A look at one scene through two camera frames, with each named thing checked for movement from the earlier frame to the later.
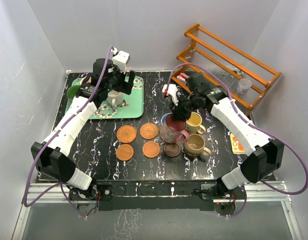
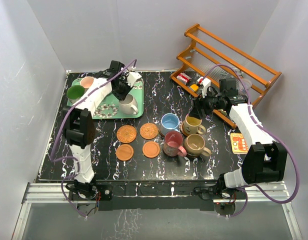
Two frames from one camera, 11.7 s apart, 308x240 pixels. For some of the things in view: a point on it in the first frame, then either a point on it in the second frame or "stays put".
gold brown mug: x=194 y=147 stays put
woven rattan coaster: x=149 y=131 stays put
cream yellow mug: x=193 y=125 stays put
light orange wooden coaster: x=151 y=149 stays put
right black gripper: x=177 y=112 → x=199 y=104
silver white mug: x=115 y=98 → x=129 y=106
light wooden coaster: x=124 y=152 stays put
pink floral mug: x=171 y=130 → x=172 y=144
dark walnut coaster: x=189 y=156 stays put
